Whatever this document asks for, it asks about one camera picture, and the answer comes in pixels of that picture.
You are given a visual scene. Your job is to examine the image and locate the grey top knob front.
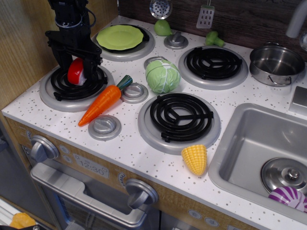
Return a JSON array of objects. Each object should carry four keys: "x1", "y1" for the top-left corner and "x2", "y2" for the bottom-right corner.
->
[{"x1": 88, "y1": 115, "x2": 121, "y2": 141}]

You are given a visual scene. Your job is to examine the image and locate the right oven front knob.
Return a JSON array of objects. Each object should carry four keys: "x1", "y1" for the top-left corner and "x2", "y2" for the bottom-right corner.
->
[{"x1": 125, "y1": 178, "x2": 159, "y2": 209}]

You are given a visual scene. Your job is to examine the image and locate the grey oven door handle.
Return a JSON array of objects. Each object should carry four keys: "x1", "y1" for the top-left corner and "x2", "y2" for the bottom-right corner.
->
[{"x1": 31, "y1": 163, "x2": 147, "y2": 230}]

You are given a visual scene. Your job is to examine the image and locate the front left stove burner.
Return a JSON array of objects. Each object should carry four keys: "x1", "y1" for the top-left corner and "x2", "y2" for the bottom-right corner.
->
[{"x1": 39, "y1": 66, "x2": 115, "y2": 112}]

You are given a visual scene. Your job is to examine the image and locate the left oven front knob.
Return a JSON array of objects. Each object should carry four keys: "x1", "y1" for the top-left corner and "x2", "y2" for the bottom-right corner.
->
[{"x1": 30, "y1": 135, "x2": 59, "y2": 162}]

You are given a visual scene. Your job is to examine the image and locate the back left stove burner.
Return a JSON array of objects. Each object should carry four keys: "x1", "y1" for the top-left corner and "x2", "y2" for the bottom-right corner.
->
[{"x1": 94, "y1": 25, "x2": 155, "y2": 62}]

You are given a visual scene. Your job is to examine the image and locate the red white toy sushi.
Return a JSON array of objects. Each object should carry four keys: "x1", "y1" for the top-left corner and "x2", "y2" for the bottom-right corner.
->
[{"x1": 67, "y1": 57, "x2": 86, "y2": 86}]

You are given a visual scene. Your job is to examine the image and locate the grey top knob back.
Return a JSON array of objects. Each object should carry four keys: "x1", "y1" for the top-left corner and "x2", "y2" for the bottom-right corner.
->
[{"x1": 164, "y1": 32, "x2": 189, "y2": 50}]

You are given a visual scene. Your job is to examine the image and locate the purple white toy onion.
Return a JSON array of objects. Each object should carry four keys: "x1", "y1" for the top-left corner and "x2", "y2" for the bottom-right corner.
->
[{"x1": 268, "y1": 186, "x2": 307, "y2": 213}]

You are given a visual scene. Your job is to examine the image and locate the back right stove burner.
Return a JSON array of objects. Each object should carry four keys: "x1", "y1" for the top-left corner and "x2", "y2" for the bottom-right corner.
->
[{"x1": 178, "y1": 46, "x2": 249, "y2": 91}]

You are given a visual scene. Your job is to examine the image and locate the silver slotted spatula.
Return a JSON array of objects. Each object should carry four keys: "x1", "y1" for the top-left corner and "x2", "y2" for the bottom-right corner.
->
[{"x1": 196, "y1": 0, "x2": 215, "y2": 29}]

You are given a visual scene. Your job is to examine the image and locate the orange toy carrot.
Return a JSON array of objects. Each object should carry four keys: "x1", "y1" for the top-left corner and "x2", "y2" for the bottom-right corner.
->
[{"x1": 78, "y1": 75, "x2": 133, "y2": 127}]

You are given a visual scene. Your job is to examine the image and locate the silver slotted ladle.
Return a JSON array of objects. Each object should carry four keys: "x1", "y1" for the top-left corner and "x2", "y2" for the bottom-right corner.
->
[{"x1": 149, "y1": 0, "x2": 172, "y2": 19}]

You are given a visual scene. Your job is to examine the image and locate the grey top knob middle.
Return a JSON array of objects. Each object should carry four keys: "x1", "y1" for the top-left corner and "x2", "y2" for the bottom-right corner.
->
[{"x1": 120, "y1": 83, "x2": 149, "y2": 104}]

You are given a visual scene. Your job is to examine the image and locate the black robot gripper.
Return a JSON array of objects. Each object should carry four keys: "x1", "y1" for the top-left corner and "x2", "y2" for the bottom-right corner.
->
[{"x1": 45, "y1": 23, "x2": 102, "y2": 79}]

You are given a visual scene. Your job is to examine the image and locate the green toy cabbage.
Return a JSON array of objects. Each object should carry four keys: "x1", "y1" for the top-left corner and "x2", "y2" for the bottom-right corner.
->
[{"x1": 145, "y1": 60, "x2": 181, "y2": 94}]

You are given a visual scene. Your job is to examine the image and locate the yellow toy corn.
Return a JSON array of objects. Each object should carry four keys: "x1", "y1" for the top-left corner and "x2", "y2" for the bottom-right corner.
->
[{"x1": 181, "y1": 144, "x2": 207, "y2": 176}]

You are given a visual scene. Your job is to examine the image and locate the green toy pear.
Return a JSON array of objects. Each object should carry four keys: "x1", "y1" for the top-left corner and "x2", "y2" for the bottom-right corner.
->
[{"x1": 154, "y1": 19, "x2": 173, "y2": 36}]

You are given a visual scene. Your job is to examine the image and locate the steel pot lid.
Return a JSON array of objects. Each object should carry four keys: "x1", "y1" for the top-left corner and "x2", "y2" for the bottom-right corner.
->
[{"x1": 260, "y1": 157, "x2": 307, "y2": 195}]

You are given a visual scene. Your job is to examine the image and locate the silver faucet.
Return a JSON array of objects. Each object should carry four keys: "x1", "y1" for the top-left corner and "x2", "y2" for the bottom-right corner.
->
[{"x1": 286, "y1": 0, "x2": 307, "y2": 38}]

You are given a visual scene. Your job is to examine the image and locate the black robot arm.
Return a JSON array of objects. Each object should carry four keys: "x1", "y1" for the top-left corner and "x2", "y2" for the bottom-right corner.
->
[{"x1": 45, "y1": 0, "x2": 102, "y2": 81}]

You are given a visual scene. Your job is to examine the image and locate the green toy broccoli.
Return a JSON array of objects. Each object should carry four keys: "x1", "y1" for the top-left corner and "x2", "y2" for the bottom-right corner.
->
[{"x1": 205, "y1": 31, "x2": 224, "y2": 47}]

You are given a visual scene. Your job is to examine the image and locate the front right stove burner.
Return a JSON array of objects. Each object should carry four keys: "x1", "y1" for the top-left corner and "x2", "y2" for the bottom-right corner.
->
[{"x1": 138, "y1": 93, "x2": 221, "y2": 155}]

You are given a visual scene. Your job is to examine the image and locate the stove burner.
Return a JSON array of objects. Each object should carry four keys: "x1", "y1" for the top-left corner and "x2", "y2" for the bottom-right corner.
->
[
  {"x1": 138, "y1": 93, "x2": 221, "y2": 155},
  {"x1": 39, "y1": 66, "x2": 115, "y2": 112},
  {"x1": 94, "y1": 25, "x2": 155, "y2": 62},
  {"x1": 178, "y1": 46, "x2": 249, "y2": 91}
]

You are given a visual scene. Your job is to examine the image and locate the green plastic plate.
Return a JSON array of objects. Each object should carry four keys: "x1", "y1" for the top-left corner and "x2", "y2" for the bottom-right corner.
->
[{"x1": 96, "y1": 25, "x2": 144, "y2": 50}]

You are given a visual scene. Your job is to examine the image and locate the oven knob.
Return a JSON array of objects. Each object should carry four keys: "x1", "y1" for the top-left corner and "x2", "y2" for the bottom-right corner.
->
[
  {"x1": 125, "y1": 178, "x2": 159, "y2": 209},
  {"x1": 30, "y1": 135, "x2": 59, "y2": 162}
]

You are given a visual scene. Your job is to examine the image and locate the grey top knob under cabbage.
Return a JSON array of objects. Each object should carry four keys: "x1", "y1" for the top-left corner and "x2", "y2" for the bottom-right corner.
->
[{"x1": 143, "y1": 56, "x2": 166, "y2": 69}]

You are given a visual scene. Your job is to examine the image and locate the grey toy sink basin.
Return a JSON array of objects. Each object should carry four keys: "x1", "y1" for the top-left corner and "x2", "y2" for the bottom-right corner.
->
[{"x1": 209, "y1": 103, "x2": 307, "y2": 230}]

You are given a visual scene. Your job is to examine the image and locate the yellow toy food piece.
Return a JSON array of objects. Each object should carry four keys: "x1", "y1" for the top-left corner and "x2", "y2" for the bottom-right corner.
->
[{"x1": 9, "y1": 213, "x2": 36, "y2": 229}]

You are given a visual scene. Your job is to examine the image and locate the stainless steel pot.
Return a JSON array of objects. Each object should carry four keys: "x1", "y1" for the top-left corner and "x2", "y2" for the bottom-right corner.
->
[{"x1": 249, "y1": 43, "x2": 306, "y2": 87}]

